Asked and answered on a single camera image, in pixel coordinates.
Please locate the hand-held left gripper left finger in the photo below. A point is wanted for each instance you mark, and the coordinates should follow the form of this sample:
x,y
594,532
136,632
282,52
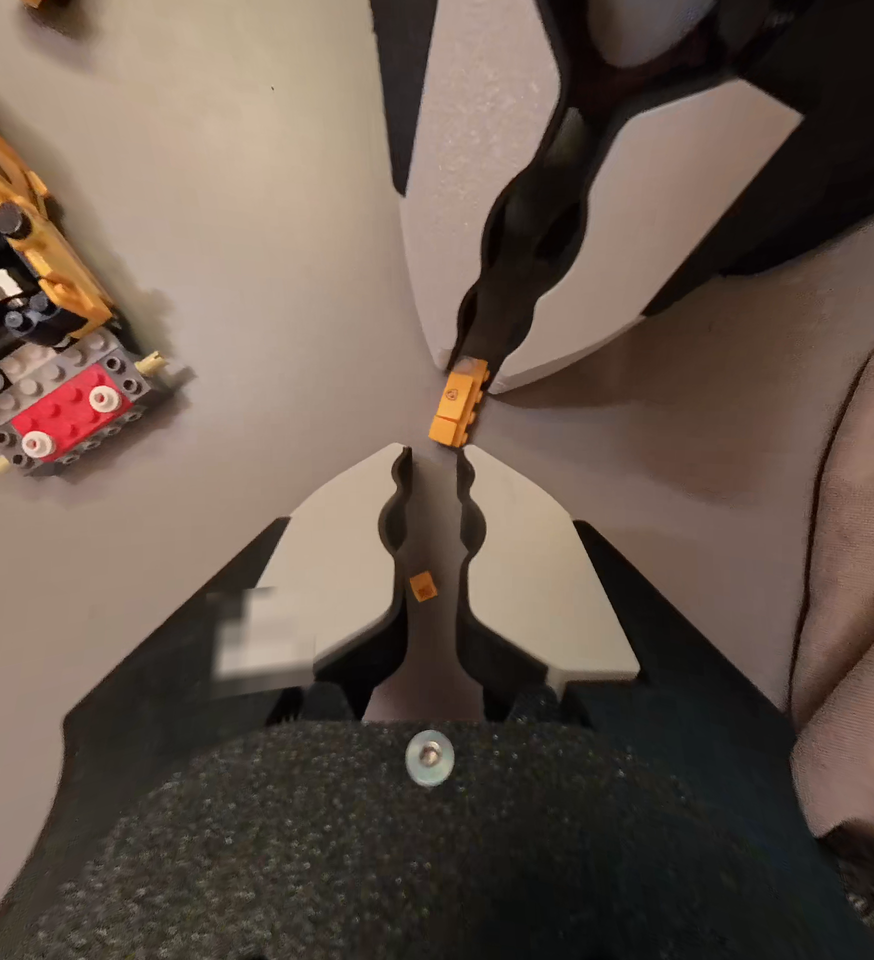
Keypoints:
x,y
332,540

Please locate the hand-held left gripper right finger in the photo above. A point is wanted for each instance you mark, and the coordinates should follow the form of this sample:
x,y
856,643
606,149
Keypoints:
x,y
549,585

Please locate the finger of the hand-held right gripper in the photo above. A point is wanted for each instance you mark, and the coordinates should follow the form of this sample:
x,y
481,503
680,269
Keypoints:
x,y
654,225
467,135

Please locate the small orange lego tile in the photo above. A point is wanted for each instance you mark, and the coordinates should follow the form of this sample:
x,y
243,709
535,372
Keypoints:
x,y
423,587

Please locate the orange and red lego assembly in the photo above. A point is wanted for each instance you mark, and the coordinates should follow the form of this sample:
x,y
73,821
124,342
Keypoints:
x,y
456,409

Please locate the yellow lego car model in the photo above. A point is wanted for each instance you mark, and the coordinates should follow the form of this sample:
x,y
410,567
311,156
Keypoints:
x,y
54,405

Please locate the person's beige sweater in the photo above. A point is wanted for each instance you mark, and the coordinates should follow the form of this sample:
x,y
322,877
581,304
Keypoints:
x,y
857,600

